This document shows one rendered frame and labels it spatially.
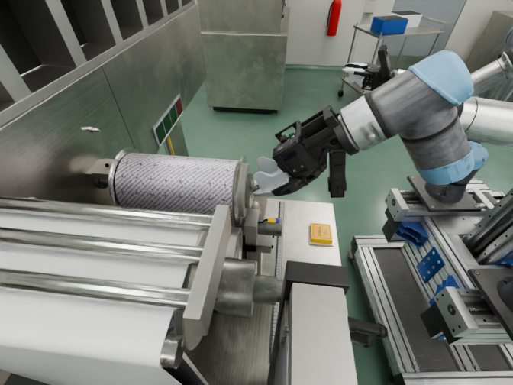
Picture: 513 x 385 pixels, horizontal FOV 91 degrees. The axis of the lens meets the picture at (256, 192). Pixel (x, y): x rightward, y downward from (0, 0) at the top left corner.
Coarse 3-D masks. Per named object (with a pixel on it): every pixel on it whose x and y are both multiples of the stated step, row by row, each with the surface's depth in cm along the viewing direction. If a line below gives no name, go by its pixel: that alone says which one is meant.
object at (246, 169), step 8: (248, 168) 52; (240, 176) 49; (240, 184) 49; (232, 192) 49; (240, 192) 49; (232, 200) 49; (240, 200) 49; (232, 208) 50; (240, 208) 50; (240, 216) 53
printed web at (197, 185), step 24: (120, 168) 50; (144, 168) 50; (168, 168) 50; (192, 168) 50; (216, 168) 50; (120, 192) 50; (144, 192) 50; (168, 192) 49; (192, 192) 49; (216, 192) 48; (192, 384) 40
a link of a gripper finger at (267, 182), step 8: (256, 176) 46; (264, 176) 46; (272, 176) 46; (280, 176) 46; (288, 176) 46; (264, 184) 47; (272, 184) 47; (280, 184) 46; (256, 192) 50; (264, 192) 48
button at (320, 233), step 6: (312, 228) 87; (318, 228) 87; (324, 228) 87; (330, 228) 87; (312, 234) 86; (318, 234) 86; (324, 234) 86; (330, 234) 86; (312, 240) 85; (318, 240) 85; (324, 240) 84; (330, 240) 84
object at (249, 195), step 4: (248, 176) 52; (252, 176) 52; (248, 180) 51; (252, 180) 52; (248, 184) 51; (252, 184) 53; (248, 188) 50; (248, 192) 50; (252, 192) 55; (248, 196) 51; (252, 196) 55; (248, 200) 51; (252, 200) 56; (248, 204) 52; (248, 208) 54
